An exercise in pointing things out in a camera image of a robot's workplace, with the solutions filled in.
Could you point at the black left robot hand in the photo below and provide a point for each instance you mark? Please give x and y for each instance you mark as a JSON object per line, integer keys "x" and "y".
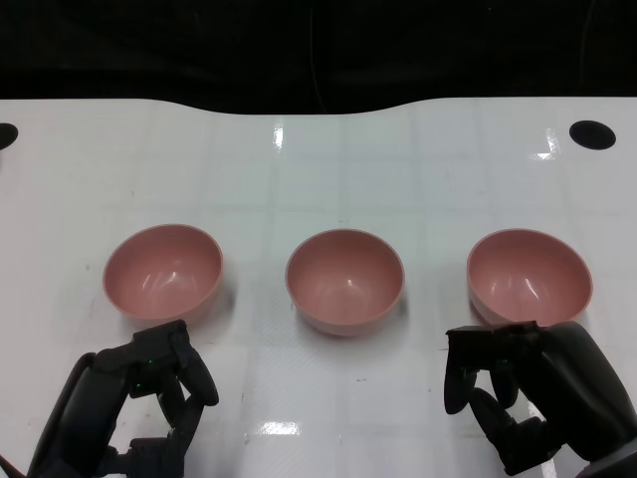
{"x": 84, "y": 398}

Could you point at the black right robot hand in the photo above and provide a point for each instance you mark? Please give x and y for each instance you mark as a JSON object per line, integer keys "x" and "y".
{"x": 577, "y": 388}

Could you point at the pink plastic bowl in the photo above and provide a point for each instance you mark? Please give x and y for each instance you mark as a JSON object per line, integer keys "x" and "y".
{"x": 343, "y": 284}
{"x": 159, "y": 274}
{"x": 527, "y": 279}

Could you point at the black round table grommet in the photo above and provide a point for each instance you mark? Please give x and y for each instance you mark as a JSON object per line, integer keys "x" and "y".
{"x": 6, "y": 135}
{"x": 592, "y": 134}

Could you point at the black backdrop cloth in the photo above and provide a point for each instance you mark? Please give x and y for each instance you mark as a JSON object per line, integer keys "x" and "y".
{"x": 149, "y": 50}

